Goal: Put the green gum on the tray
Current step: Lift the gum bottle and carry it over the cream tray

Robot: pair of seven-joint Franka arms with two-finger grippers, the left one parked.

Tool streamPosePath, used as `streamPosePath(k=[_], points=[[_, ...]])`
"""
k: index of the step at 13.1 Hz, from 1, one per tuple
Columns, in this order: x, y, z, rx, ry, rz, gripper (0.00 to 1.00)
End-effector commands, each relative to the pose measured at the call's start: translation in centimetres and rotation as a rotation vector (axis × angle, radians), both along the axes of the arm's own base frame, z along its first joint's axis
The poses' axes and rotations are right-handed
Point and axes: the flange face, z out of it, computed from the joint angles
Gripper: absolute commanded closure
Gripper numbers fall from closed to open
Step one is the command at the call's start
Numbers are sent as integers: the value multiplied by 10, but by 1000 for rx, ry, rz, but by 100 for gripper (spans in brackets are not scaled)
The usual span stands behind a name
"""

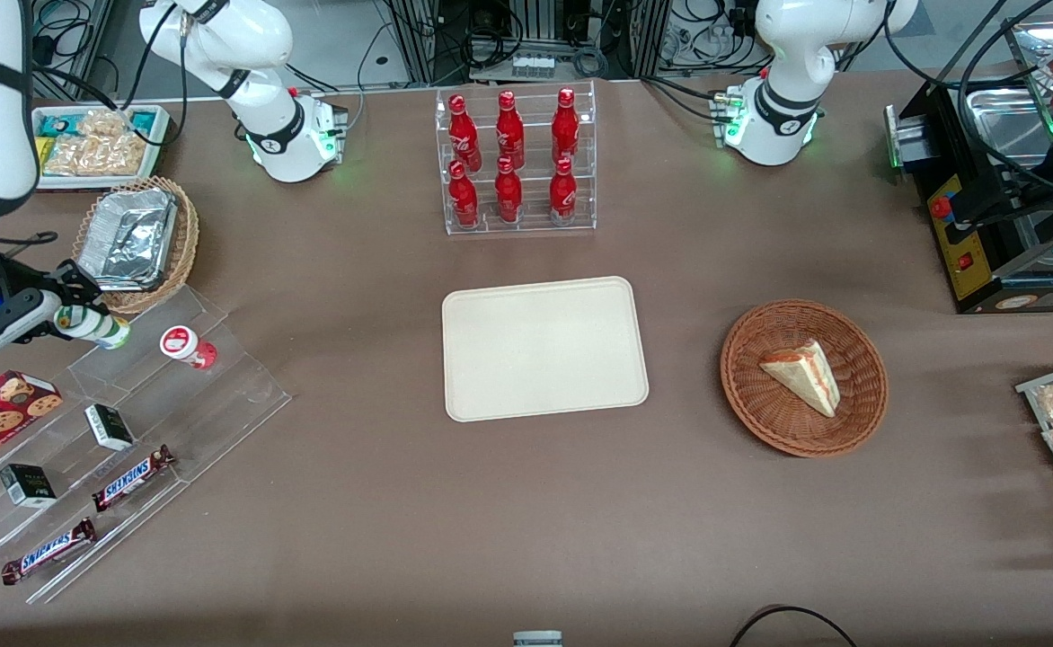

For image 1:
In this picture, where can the red cola bottle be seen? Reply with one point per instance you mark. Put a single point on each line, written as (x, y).
(565, 126)
(509, 130)
(508, 196)
(463, 130)
(464, 199)
(562, 196)

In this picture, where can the beige plastic tray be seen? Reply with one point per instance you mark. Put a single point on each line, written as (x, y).
(544, 350)

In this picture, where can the aluminium foil tray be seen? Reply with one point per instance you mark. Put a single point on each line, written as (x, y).
(136, 235)

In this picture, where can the clear acrylic bottle rack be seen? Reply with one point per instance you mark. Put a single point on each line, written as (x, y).
(516, 229)

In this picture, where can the Snickers bar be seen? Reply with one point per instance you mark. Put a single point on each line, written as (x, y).
(48, 551)
(134, 477)

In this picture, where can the clear bag of crackers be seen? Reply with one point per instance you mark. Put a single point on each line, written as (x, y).
(104, 122)
(95, 155)

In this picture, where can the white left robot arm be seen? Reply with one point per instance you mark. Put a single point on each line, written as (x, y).
(783, 108)

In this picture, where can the teal snack pack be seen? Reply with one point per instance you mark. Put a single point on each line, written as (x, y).
(61, 124)
(142, 123)

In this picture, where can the yellow snack pack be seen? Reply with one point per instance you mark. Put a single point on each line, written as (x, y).
(44, 155)

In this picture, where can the white power strip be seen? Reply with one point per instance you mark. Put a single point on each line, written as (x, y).
(534, 66)

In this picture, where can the red yogurt cup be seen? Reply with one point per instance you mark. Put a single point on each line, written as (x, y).
(187, 347)

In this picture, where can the light wicker basket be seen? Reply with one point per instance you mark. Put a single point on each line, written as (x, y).
(187, 238)

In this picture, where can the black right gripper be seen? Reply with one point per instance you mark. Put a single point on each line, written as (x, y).
(16, 297)

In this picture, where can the green yogurt cup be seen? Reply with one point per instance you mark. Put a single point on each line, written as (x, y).
(95, 328)

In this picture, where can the black machine with yellow panel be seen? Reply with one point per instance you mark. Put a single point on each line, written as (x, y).
(985, 261)

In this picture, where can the small grey device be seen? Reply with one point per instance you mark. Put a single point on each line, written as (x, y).
(537, 640)

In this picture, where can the red cookie box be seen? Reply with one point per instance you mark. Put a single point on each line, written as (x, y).
(1, 415)

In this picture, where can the white snack bin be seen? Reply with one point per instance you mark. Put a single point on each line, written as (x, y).
(104, 184)

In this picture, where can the wrapped triangle sandwich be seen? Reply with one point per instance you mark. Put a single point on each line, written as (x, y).
(805, 377)

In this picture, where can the steel tray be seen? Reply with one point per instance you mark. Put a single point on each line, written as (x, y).
(1003, 126)

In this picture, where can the small black box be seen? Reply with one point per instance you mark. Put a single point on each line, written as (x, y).
(27, 486)
(109, 428)

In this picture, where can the brown wicker basket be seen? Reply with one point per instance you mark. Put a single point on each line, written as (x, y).
(760, 404)

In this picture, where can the clear acrylic stepped stand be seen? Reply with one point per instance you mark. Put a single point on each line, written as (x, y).
(176, 422)

